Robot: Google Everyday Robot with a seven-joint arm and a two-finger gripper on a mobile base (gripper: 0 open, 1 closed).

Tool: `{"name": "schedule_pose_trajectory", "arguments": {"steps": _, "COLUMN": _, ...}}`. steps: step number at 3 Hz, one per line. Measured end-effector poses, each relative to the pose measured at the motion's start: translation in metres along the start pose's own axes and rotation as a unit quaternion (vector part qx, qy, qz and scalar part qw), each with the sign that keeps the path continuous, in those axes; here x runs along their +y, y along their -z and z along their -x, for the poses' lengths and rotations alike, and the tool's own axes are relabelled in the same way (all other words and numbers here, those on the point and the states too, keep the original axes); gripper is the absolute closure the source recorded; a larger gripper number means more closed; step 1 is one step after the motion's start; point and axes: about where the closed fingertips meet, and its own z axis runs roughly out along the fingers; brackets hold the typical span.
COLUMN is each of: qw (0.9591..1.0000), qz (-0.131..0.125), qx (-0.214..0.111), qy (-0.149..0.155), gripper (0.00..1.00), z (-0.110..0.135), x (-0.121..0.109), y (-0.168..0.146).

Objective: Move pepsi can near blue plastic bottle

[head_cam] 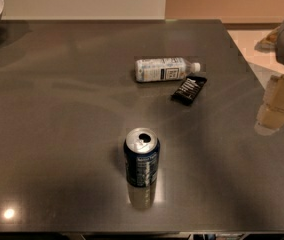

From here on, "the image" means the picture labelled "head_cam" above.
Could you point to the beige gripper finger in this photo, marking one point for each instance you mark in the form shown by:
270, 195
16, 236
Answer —
270, 116

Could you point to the blue pepsi can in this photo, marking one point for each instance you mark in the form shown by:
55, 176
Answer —
141, 150

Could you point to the clear plastic bottle white label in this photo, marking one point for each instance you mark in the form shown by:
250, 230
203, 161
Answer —
164, 69

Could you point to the black snack bar packet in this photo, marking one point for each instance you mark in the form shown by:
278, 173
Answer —
189, 90

